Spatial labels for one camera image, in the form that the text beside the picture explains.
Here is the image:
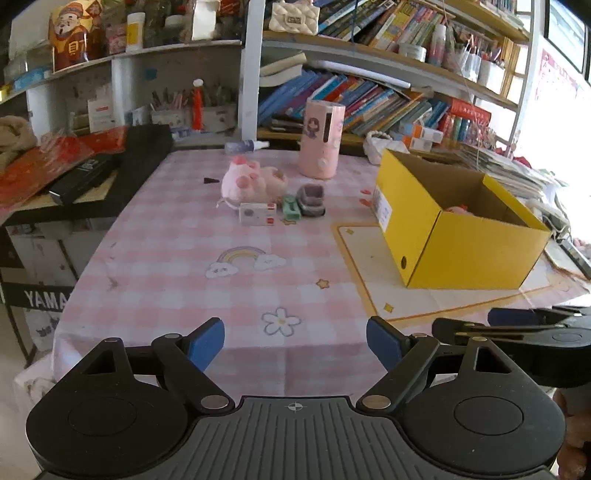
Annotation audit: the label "person's right hand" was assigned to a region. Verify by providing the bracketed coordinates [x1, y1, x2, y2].
[551, 387, 591, 480]

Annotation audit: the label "stack of papers and notebooks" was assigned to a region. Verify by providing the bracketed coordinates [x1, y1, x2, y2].
[455, 143, 568, 204]

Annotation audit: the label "row of shelf-top books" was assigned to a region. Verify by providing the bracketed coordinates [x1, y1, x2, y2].
[318, 0, 444, 51]

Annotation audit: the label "red boxed book set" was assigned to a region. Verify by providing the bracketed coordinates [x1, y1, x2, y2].
[438, 97, 492, 144]

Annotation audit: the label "red gold figure decoration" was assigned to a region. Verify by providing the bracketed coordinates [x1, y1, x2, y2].
[50, 2, 105, 75]

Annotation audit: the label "thick pale book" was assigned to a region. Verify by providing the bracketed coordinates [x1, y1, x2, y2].
[259, 69, 303, 89]
[259, 52, 308, 77]

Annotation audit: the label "small spray bottle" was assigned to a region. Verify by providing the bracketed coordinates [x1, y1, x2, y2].
[225, 140, 270, 155]

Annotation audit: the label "white red labelled box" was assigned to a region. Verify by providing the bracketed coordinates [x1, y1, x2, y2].
[88, 97, 116, 132]

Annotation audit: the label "white pen holder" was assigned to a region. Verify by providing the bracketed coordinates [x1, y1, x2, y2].
[203, 85, 236, 132]
[150, 83, 195, 127]

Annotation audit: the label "pink cylindrical humidifier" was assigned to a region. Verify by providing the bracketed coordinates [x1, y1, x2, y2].
[298, 98, 346, 180]

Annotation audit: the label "pink wall poster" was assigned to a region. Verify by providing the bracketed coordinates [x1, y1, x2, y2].
[536, 48, 583, 100]

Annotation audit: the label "beige cloth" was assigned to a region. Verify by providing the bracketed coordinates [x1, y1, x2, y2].
[0, 115, 38, 162]

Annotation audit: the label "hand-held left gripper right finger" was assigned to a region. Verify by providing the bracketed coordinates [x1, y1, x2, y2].
[356, 316, 525, 414]

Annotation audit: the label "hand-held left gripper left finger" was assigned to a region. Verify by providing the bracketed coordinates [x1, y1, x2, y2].
[78, 318, 235, 414]

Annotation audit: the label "yellow cardboard box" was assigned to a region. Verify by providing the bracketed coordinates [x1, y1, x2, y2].
[372, 148, 552, 291]

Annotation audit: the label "white quilted beaded handbag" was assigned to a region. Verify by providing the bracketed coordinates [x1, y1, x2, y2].
[363, 130, 411, 164]

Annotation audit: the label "small white box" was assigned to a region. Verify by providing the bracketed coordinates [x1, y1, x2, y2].
[239, 202, 278, 226]

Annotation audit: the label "cream quilted handbag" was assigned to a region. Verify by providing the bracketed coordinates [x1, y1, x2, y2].
[270, 1, 320, 35]

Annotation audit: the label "red packets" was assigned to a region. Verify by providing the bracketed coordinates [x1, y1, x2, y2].
[0, 127, 127, 208]

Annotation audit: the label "white stationery holder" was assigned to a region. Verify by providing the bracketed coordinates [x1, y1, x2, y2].
[478, 58, 506, 93]

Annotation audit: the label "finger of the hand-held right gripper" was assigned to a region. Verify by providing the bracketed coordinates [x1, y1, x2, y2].
[433, 318, 561, 348]
[488, 305, 591, 329]

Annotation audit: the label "flat black box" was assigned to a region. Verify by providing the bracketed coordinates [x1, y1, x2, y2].
[48, 152, 123, 206]

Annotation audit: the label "rolled bamboo mat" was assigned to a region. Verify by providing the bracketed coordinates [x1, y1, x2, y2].
[501, 37, 515, 95]

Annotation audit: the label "red tassel ornament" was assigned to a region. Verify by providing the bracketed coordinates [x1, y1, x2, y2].
[191, 78, 206, 132]

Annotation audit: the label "black keyboard stand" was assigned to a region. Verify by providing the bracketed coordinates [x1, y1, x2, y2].
[0, 222, 79, 365]

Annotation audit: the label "purple grey plastic container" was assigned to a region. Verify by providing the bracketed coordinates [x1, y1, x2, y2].
[295, 184, 327, 217]

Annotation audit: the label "pink white plush pig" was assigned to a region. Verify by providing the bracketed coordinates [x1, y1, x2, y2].
[218, 156, 289, 206]

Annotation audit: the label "white wooden bookshelf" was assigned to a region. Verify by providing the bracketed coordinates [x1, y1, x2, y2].
[0, 0, 541, 153]

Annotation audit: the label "row of leaning books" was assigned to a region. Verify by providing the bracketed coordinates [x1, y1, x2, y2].
[259, 69, 451, 137]

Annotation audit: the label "white bottle yellow label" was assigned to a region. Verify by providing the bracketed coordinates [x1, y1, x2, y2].
[126, 12, 146, 51]

